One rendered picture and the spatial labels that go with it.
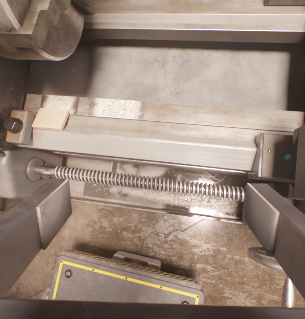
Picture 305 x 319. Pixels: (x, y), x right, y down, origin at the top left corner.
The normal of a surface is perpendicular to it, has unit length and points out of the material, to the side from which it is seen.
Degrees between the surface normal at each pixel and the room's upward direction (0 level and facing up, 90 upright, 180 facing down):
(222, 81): 12
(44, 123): 18
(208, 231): 0
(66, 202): 96
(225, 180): 0
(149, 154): 36
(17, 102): 90
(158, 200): 0
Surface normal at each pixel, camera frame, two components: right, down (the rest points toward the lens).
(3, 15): -0.17, 0.84
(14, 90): 0.98, 0.11
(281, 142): -0.14, -0.14
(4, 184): -0.18, 0.40
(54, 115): -0.09, -0.44
